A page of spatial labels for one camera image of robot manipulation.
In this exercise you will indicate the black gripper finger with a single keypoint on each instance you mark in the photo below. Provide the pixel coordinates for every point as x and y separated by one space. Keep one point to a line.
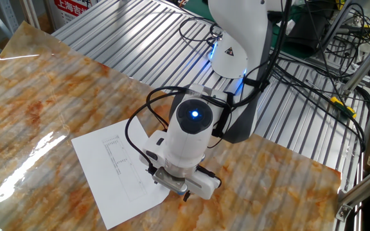
186 195

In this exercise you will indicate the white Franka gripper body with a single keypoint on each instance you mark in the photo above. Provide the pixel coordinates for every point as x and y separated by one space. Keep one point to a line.
204 186

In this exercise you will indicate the white printed paper sheet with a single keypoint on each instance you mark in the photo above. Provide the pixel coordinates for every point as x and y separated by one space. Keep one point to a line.
114 173

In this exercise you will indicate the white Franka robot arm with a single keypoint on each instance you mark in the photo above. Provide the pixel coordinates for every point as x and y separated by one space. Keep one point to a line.
188 144

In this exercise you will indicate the aluminium profile strut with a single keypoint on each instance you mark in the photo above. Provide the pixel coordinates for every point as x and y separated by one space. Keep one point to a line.
368 61
336 29
365 189

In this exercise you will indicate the orange marble pattern mat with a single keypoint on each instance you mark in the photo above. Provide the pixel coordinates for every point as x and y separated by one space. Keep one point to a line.
43 96

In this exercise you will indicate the green mat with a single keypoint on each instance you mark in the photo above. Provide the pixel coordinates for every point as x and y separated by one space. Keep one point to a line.
198 6

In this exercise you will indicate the black device box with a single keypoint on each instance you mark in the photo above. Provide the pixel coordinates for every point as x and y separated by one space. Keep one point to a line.
313 29

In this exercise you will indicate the white board with red sign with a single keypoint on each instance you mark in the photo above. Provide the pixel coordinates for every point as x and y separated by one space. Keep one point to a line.
71 8

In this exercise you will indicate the pale wooden slats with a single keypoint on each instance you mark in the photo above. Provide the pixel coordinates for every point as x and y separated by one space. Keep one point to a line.
27 9

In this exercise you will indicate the silver camera with blue caps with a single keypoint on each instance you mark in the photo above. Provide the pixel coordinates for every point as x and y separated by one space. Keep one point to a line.
170 181

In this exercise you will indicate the grey perforated metal post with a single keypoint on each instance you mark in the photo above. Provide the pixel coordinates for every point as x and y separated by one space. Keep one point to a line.
10 14

